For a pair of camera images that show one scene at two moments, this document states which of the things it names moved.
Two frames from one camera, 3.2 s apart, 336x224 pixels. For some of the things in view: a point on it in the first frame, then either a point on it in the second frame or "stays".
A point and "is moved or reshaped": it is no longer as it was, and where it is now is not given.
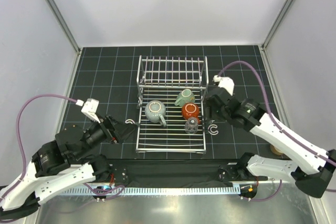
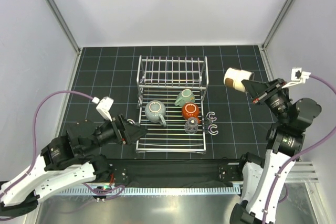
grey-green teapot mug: [154, 112] stays
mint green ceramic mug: [186, 96] stays
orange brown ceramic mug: [190, 109] stays
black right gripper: [210, 113] -> [259, 91]
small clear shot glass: [191, 126] stays
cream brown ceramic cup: [276, 151] is moved or reshaped
